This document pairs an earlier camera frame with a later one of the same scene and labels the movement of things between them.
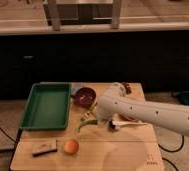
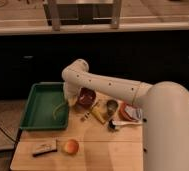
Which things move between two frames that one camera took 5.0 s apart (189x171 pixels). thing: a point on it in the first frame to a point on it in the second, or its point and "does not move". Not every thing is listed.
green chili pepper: (87, 122) to (53, 112)
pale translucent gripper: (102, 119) to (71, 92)
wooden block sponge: (44, 148) does not move
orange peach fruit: (71, 147) does not move
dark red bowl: (85, 97) does not move
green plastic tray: (48, 107) does not move
